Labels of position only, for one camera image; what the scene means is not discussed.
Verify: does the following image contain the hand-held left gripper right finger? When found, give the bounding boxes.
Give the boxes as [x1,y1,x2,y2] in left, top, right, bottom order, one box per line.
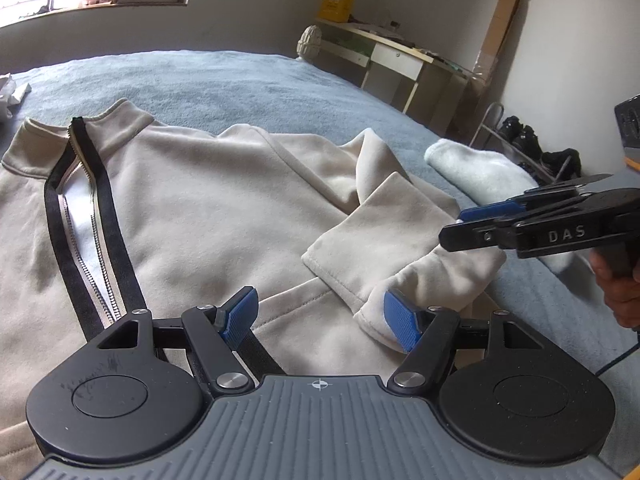
[382,289,541,395]

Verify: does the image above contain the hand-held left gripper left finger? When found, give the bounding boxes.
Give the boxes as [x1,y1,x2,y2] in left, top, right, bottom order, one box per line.
[110,285,261,395]

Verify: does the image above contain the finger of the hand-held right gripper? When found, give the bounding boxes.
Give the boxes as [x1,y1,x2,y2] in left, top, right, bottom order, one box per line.
[440,215,521,253]
[456,187,576,224]

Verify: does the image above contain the beige zip jacket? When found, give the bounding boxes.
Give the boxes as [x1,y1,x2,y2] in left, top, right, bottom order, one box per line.
[0,99,508,461]

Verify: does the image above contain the person's right hand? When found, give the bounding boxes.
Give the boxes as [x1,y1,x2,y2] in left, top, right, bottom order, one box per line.
[587,250,640,333]

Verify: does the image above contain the white fluffy towel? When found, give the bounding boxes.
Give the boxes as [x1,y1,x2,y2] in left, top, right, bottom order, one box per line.
[424,137,573,273]

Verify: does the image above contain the black shoe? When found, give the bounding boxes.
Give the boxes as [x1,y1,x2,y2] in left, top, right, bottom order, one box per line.
[540,147,581,181]
[515,126,543,161]
[497,116,523,143]

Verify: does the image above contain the metal shoe rack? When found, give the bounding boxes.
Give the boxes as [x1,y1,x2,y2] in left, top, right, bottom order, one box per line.
[467,102,586,186]

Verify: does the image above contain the wooden desk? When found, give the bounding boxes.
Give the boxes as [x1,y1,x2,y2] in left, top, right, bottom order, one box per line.
[315,17,473,133]

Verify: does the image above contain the tall cardboard sheet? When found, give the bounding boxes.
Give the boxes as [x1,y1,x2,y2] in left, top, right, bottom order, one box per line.
[472,0,521,91]

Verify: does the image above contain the cream carved bedpost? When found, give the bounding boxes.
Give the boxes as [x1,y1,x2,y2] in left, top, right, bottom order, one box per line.
[296,24,323,61]

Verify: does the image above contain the yellow box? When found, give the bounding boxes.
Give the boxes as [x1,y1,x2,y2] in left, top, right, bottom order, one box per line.
[317,0,358,23]

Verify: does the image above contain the white crumpled cloth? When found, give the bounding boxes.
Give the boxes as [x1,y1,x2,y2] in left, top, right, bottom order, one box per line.
[0,74,33,121]

